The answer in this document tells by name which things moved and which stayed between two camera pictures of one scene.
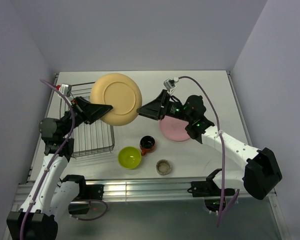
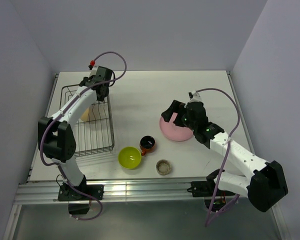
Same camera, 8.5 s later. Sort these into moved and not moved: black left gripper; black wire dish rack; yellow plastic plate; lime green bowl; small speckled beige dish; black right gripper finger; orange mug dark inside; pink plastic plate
Moved: yellow plastic plate; black left gripper; black right gripper finger
Not moved: orange mug dark inside; lime green bowl; black wire dish rack; pink plastic plate; small speckled beige dish
